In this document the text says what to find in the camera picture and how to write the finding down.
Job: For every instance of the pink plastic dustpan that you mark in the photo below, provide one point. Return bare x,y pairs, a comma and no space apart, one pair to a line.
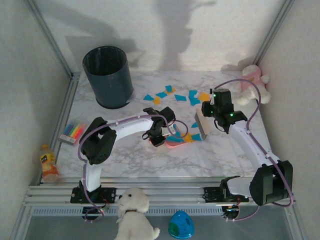
172,145

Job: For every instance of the white hand brush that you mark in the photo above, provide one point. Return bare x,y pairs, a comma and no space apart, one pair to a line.
203,127

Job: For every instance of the triangular blue paper scrap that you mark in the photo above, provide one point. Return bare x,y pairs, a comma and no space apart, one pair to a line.
195,125

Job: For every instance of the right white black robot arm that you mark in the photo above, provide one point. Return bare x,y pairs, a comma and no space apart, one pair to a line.
250,145

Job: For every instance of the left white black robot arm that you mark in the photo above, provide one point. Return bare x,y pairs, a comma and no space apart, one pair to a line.
130,127

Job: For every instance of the black arm base electronics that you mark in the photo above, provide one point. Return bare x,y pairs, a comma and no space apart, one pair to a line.
91,214
231,213

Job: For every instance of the white plush bear pink shirt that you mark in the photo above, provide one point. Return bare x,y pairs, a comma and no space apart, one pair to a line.
251,80

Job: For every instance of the dark round trash bin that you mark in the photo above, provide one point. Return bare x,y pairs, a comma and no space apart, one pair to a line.
110,82

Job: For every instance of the colourful marker pack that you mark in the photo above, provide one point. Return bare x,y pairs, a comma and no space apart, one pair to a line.
73,131

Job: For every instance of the grey vented metal strip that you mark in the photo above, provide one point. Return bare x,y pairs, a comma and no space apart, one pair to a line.
160,212

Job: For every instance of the white plush dog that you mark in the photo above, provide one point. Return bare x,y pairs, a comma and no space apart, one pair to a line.
132,220

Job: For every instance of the blue egg-shaped toy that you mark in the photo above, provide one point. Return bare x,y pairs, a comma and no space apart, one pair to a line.
181,225

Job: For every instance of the orange juice bottle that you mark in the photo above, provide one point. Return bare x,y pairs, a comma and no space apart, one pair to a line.
48,165

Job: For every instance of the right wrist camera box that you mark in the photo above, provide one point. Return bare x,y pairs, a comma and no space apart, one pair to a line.
207,109

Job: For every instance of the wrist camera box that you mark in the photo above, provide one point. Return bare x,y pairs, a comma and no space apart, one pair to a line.
157,141
207,109

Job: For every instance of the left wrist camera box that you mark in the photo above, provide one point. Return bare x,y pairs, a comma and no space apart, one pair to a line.
157,141

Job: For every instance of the aluminium frame rail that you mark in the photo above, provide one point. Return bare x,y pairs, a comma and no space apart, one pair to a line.
162,195

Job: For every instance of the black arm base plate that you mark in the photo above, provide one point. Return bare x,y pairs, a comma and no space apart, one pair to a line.
211,195
110,195

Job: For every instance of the aluminium frame post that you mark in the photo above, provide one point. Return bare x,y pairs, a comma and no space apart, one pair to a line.
274,30
53,40

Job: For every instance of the aluminium side rail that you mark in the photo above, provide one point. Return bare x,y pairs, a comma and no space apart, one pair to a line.
64,112

